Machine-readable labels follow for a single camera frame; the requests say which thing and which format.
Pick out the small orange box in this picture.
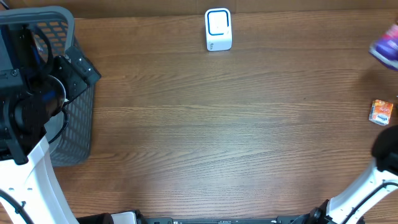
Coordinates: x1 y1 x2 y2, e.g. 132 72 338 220
369 100 394 126

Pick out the red purple pad pack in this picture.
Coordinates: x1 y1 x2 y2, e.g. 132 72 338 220
369 22 397 71

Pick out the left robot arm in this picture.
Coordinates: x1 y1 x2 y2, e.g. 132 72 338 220
1 22 100 223

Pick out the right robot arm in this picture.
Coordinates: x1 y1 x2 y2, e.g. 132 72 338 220
306 126 397 224

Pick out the white barcode scanner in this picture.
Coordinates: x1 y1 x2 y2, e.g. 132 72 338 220
205 7 233 52

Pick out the grey plastic shopping basket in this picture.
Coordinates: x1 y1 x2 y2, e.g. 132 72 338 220
1 6 101 167

